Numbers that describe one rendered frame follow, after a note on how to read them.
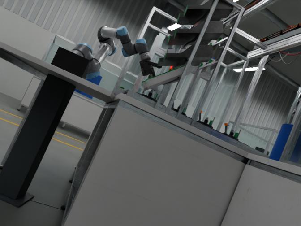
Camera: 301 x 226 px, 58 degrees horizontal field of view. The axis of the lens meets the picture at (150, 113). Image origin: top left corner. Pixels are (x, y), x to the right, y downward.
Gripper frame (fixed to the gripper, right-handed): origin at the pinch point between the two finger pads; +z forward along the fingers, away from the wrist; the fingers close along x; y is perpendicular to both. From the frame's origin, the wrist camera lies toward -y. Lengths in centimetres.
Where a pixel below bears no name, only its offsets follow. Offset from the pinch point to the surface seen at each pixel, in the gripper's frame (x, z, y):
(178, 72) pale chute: 50, -2, -3
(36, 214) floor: 23, 58, 102
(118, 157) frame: 74, 30, 46
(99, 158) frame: 74, 28, 54
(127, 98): 75, 5, 34
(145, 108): 75, 11, 27
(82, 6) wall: -774, -345, -21
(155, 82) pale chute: 48.3, 0.2, 12.2
